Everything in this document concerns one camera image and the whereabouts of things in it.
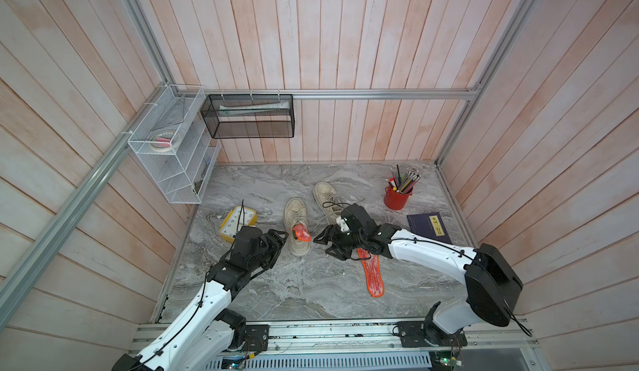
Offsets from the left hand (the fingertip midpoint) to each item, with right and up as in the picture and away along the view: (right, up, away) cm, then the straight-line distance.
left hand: (286, 243), depth 80 cm
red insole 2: (+30, -12, +6) cm, 33 cm away
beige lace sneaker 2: (+15, +13, +18) cm, 27 cm away
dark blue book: (+55, +3, +17) cm, 58 cm away
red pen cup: (+43, +13, +21) cm, 50 cm away
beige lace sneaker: (+2, +8, +15) cm, 17 cm away
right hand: (+10, -1, 0) cm, 10 cm away
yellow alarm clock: (-22, +6, +17) cm, 28 cm away
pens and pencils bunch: (+45, +20, +16) cm, 51 cm away
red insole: (+5, +3, +2) cm, 6 cm away
